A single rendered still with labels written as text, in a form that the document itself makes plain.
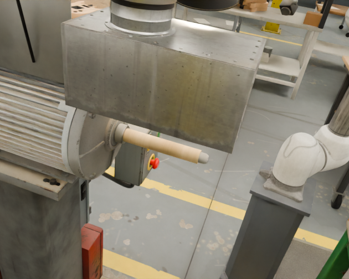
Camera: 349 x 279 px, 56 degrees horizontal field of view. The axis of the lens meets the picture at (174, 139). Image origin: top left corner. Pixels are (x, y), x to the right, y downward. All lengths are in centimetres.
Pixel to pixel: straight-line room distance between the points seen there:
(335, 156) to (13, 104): 133
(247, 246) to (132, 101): 140
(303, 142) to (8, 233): 116
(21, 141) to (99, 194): 168
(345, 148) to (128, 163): 100
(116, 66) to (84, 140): 22
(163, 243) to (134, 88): 171
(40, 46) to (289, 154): 113
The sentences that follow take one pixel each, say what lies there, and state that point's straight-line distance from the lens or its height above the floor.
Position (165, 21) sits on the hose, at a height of 155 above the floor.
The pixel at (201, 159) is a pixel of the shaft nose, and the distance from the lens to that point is 72.
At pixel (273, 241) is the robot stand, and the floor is 45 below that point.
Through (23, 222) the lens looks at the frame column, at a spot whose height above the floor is 93.
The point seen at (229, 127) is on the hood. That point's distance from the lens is 50.
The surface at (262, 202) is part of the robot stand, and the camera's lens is 161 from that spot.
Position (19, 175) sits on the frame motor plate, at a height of 112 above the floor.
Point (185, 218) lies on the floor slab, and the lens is 232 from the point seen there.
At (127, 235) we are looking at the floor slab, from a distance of 218.
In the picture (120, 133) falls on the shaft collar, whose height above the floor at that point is 126.
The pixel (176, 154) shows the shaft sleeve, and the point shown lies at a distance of 73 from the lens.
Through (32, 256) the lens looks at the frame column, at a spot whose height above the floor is 79.
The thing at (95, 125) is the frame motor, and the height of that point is 130.
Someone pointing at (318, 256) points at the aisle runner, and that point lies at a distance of 244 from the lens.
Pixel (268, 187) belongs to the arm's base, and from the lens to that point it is 160.
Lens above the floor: 168
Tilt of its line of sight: 33 degrees down
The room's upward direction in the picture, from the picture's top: 9 degrees clockwise
